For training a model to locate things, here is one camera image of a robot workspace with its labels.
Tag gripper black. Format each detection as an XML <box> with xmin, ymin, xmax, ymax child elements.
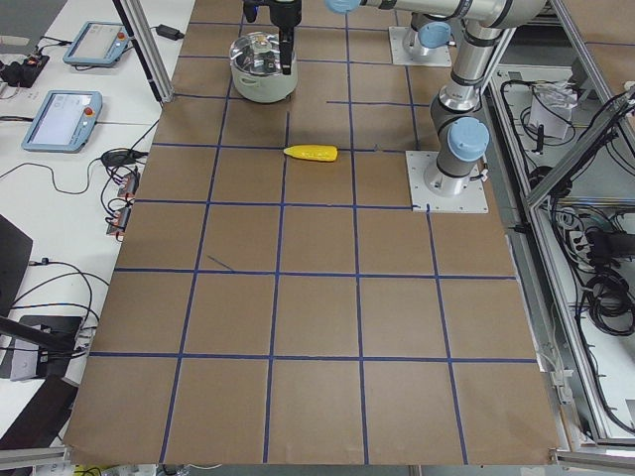
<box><xmin>243</xmin><ymin>0</ymin><xmax>302</xmax><ymax>75</ymax></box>

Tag glass pot lid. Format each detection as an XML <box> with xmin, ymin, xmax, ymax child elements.
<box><xmin>229</xmin><ymin>32</ymin><xmax>283</xmax><ymax>76</ymax></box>

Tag yellow corn cob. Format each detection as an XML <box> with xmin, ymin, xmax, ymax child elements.
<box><xmin>283</xmin><ymin>145</ymin><xmax>338</xmax><ymax>163</ymax></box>

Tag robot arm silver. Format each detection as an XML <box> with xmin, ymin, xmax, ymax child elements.
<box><xmin>243</xmin><ymin>0</ymin><xmax>451</xmax><ymax>75</ymax></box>
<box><xmin>325</xmin><ymin>1</ymin><xmax>545</xmax><ymax>197</ymax></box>

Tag white cooking pot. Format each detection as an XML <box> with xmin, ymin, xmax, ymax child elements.
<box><xmin>230</xmin><ymin>58</ymin><xmax>298</xmax><ymax>103</ymax></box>

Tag black power adapter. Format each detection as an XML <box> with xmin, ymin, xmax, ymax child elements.
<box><xmin>156</xmin><ymin>24</ymin><xmax>185</xmax><ymax>41</ymax></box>

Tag teach pendant far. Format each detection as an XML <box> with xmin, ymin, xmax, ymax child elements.
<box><xmin>63</xmin><ymin>21</ymin><xmax>129</xmax><ymax>67</ymax></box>

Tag teach pendant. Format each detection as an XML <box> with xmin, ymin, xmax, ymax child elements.
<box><xmin>21</xmin><ymin>90</ymin><xmax>102</xmax><ymax>153</ymax></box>
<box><xmin>63</xmin><ymin>21</ymin><xmax>129</xmax><ymax>67</ymax></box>

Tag black usb hub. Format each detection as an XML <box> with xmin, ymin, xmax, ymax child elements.
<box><xmin>100</xmin><ymin>149</ymin><xmax>148</xmax><ymax>168</ymax></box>

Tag teach pendant near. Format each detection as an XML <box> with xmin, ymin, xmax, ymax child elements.
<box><xmin>21</xmin><ymin>90</ymin><xmax>102</xmax><ymax>153</ymax></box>

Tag white paper box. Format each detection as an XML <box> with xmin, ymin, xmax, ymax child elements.
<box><xmin>528</xmin><ymin>81</ymin><xmax>577</xmax><ymax>140</ymax></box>

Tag aluminium frame post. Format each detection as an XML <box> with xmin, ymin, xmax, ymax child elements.
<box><xmin>112</xmin><ymin>0</ymin><xmax>175</xmax><ymax>104</ymax></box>

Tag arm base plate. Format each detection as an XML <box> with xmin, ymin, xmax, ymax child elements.
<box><xmin>406</xmin><ymin>151</ymin><xmax>489</xmax><ymax>214</ymax></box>
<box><xmin>388</xmin><ymin>27</ymin><xmax>451</xmax><ymax>67</ymax></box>

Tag coiled black cables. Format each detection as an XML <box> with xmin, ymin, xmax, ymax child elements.
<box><xmin>574</xmin><ymin>270</ymin><xmax>635</xmax><ymax>338</ymax></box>

